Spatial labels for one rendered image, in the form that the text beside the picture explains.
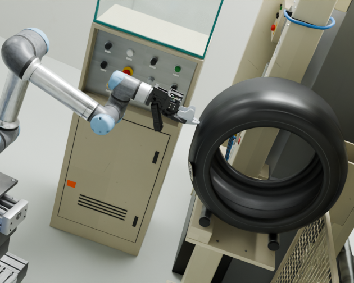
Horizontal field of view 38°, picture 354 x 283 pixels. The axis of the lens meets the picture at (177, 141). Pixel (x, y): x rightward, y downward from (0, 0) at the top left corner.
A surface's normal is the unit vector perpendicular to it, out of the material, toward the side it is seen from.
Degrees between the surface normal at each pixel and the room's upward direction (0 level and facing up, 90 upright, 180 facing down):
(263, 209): 18
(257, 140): 90
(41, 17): 90
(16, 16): 90
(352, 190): 90
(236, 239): 0
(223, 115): 64
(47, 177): 0
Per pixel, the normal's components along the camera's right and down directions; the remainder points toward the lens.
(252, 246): 0.28, -0.83
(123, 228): -0.17, 0.46
